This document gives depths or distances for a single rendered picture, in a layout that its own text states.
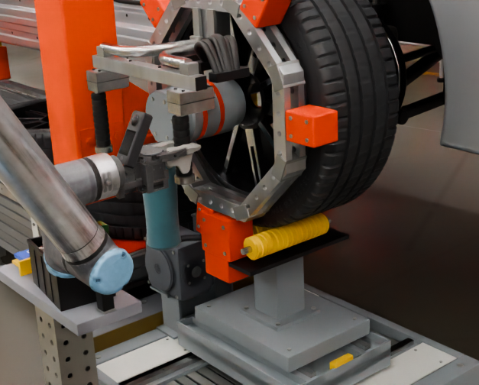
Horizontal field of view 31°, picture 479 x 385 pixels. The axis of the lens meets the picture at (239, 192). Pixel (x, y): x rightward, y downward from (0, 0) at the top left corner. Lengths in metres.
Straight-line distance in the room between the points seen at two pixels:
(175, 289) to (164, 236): 0.32
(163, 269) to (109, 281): 0.89
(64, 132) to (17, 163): 1.01
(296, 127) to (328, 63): 0.16
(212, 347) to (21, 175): 1.10
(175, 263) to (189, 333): 0.21
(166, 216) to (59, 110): 0.49
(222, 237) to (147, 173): 0.45
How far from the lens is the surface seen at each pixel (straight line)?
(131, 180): 1.77
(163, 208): 2.17
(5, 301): 3.20
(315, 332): 2.32
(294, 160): 1.92
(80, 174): 1.68
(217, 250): 2.19
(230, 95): 2.04
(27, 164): 1.46
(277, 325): 2.33
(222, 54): 1.85
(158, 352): 2.57
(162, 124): 2.00
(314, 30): 1.91
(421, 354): 2.53
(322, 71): 1.89
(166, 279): 2.48
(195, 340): 2.48
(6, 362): 2.80
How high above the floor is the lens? 1.33
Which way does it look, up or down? 19 degrees down
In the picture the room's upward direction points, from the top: 3 degrees counter-clockwise
